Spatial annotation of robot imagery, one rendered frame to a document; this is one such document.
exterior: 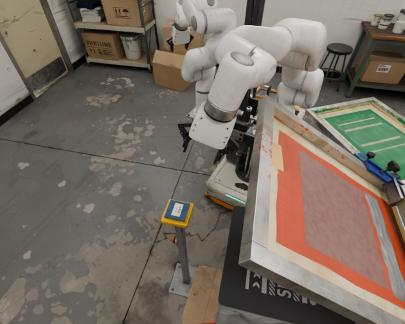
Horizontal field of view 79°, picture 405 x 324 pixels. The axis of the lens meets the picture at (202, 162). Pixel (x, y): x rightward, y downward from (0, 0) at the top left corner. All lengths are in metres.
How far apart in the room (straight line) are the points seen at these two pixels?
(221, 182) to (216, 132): 1.61
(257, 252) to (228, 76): 0.34
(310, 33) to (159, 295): 1.85
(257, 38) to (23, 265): 2.34
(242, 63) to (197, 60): 0.67
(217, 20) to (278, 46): 0.42
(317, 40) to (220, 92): 0.35
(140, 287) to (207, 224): 0.73
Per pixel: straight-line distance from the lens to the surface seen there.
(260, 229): 0.52
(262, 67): 0.55
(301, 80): 1.05
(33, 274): 2.46
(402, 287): 0.95
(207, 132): 0.60
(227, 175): 2.24
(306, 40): 0.79
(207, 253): 2.14
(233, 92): 0.52
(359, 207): 0.97
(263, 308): 1.06
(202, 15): 1.06
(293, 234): 0.64
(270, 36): 0.70
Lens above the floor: 1.96
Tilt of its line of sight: 46 degrees down
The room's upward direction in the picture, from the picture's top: straight up
